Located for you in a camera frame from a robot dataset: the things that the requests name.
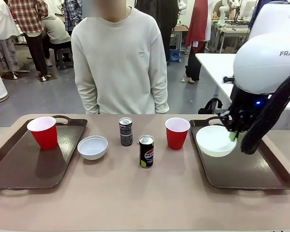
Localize figure in white garment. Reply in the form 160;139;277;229
0;0;20;78

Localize person's right forearm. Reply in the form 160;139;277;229
76;79;100;115

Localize person in red jacket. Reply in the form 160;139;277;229
184;0;213;84

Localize black braided cable sleeve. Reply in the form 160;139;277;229
240;71;290;155

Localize white folding table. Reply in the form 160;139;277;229
195;53;290;131

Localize black backpack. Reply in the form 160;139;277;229
198;98;223;115

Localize red plastic cup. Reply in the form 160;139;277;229
27;116;58;151
165;117;191;151

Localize black Pepsi can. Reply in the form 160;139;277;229
118;116;133;146
138;134;155;169

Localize brown plastic tray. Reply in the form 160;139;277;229
188;117;290;190
0;115;88;195

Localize seated person in grey hoodie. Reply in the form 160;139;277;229
41;13;72;66

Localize blue plastic crate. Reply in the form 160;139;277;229
169;49;181;63

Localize grey workbench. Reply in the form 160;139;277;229
214;19;251;53

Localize person in cream sweatshirt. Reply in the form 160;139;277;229
71;6;170;115

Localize white plastic bowl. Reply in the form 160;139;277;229
77;135;109;161
195;125;237;158

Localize person in black clothes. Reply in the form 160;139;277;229
134;0;180;66

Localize dark plastic step stool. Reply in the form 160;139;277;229
54;47;73;71

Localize person in blue plaid shirt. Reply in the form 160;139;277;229
63;0;84;37

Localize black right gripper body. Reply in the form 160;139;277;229
214;83;273;133

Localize figure in red plaid shirt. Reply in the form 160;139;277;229
7;0;49;78

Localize person's left forearm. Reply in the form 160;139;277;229
149;79;170;115

